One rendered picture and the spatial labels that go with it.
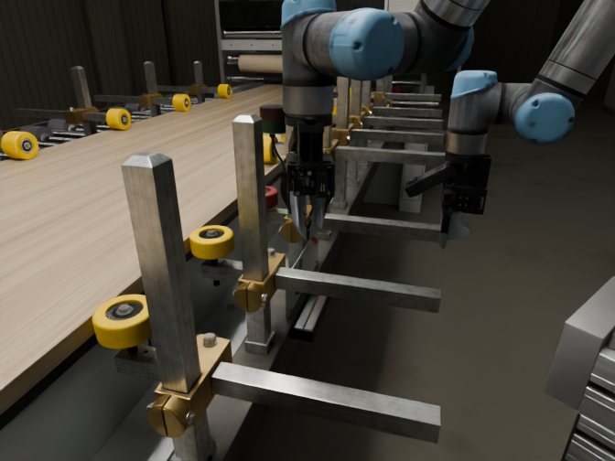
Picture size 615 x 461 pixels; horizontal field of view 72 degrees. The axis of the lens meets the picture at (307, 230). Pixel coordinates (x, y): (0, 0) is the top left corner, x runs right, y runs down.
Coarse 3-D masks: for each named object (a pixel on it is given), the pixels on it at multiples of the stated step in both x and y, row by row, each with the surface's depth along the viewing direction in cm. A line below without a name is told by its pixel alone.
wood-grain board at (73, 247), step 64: (128, 128) 171; (192, 128) 171; (0, 192) 101; (64, 192) 101; (192, 192) 101; (0, 256) 72; (64, 256) 72; (128, 256) 72; (0, 320) 56; (64, 320) 56; (0, 384) 46
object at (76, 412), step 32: (224, 224) 106; (192, 256) 93; (192, 288) 94; (224, 288) 111; (96, 352) 67; (64, 384) 61; (96, 384) 68; (128, 384) 76; (0, 416) 52; (32, 416) 56; (64, 416) 62; (96, 416) 68; (0, 448) 52; (32, 448) 57; (64, 448) 63; (96, 448) 69
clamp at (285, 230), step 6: (306, 216) 96; (288, 222) 93; (306, 222) 95; (282, 228) 93; (288, 228) 93; (294, 228) 93; (282, 234) 94; (288, 234) 94; (294, 234) 93; (288, 240) 94; (294, 240) 94; (300, 240) 94
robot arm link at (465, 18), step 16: (432, 0) 51; (448, 0) 50; (464, 0) 49; (480, 0) 50; (416, 16) 53; (432, 16) 52; (448, 16) 51; (464, 16) 51; (432, 32) 53; (448, 32) 53; (464, 32) 53; (432, 48) 54; (448, 48) 55; (464, 48) 57; (416, 64) 55; (432, 64) 56; (448, 64) 58
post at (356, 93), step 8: (352, 80) 151; (360, 80) 151; (352, 88) 152; (360, 88) 152; (352, 96) 154; (360, 96) 153; (352, 104) 155; (360, 104) 154; (352, 112) 156; (360, 112) 156; (352, 144) 161; (352, 160) 163; (352, 168) 164; (352, 176) 166
